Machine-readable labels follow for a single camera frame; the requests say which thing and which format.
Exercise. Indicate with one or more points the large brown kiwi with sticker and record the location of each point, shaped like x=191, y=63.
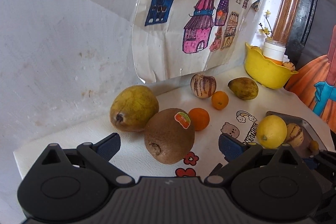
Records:
x=169, y=135

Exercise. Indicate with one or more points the small fruit in bowl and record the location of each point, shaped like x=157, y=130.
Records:
x=289, y=65

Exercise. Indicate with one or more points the small yellow loquat fruit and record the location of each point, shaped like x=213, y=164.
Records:
x=314, y=147

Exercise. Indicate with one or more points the houses drawing paper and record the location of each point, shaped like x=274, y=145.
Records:
x=172, y=38

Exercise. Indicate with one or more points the white printed table cloth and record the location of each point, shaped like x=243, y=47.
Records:
x=239, y=118

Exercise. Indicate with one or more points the white plastic bottle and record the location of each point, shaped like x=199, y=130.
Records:
x=273, y=50

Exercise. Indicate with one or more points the striped pepino melon on tray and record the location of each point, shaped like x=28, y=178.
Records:
x=295, y=135

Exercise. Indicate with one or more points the orange mandarin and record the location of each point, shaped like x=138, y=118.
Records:
x=200, y=118
x=219, y=100

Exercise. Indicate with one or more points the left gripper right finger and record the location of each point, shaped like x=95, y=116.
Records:
x=239, y=156

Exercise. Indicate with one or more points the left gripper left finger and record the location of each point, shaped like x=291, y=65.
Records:
x=97, y=157

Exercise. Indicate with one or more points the yellow lemon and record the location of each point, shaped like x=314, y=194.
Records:
x=271, y=132

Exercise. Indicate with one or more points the metal baking tray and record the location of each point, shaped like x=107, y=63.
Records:
x=304, y=132

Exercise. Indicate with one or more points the yellow plastic bowl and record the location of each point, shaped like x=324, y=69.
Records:
x=265, y=71

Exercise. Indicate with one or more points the striped pepino melon back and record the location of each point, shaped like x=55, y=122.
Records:
x=203, y=86

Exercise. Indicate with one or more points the large green-yellow pear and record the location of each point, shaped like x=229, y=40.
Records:
x=133, y=108

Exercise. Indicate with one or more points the pumpkin dress painting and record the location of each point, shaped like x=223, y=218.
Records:
x=314, y=84

